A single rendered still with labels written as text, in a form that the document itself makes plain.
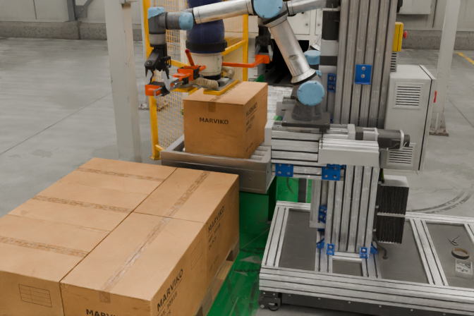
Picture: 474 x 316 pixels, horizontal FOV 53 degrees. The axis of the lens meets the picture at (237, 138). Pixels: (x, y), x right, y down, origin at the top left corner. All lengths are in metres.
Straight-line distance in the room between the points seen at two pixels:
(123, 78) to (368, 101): 2.12
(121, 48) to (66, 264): 2.09
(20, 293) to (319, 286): 1.39
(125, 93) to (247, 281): 1.85
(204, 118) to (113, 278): 1.28
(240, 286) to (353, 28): 1.54
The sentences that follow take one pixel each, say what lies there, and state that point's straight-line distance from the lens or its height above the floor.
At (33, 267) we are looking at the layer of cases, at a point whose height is 0.54.
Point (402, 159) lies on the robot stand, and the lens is 2.48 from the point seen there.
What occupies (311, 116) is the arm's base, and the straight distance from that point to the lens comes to 2.23.
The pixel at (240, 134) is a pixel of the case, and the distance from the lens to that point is 2.89.
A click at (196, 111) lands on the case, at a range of 2.94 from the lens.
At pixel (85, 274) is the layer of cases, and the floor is 0.54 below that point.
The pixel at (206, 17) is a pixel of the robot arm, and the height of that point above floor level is 1.50.
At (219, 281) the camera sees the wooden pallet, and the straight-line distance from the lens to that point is 2.82.
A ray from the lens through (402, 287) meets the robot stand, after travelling 2.58.
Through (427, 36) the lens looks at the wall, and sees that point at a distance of 11.66.
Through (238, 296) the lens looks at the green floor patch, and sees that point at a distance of 2.75.
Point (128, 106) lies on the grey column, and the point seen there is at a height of 0.67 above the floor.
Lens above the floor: 1.71
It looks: 20 degrees down
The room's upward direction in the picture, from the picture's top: straight up
